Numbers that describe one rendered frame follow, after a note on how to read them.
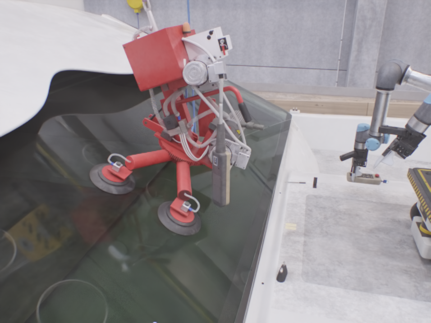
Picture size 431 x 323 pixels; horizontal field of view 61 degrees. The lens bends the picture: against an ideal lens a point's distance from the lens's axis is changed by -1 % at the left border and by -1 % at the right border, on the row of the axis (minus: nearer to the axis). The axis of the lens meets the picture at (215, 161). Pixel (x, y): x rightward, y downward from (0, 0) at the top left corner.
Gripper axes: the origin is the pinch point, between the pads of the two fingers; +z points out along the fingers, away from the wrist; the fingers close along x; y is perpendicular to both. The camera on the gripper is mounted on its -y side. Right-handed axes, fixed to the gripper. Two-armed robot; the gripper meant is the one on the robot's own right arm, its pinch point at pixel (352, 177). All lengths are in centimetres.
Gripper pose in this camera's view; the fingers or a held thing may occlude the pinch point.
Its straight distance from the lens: 257.2
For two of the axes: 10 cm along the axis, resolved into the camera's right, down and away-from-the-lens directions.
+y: 9.7, 1.0, -2.2
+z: 0.0, 9.1, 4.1
